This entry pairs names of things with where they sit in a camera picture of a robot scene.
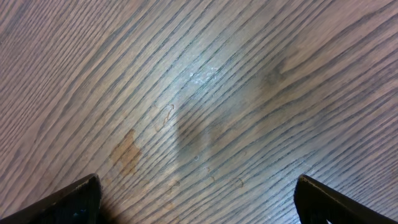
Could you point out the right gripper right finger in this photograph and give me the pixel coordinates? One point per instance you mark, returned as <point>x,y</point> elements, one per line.
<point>315,203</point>

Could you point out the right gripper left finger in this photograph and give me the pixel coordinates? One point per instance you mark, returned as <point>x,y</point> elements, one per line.
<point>78,202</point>

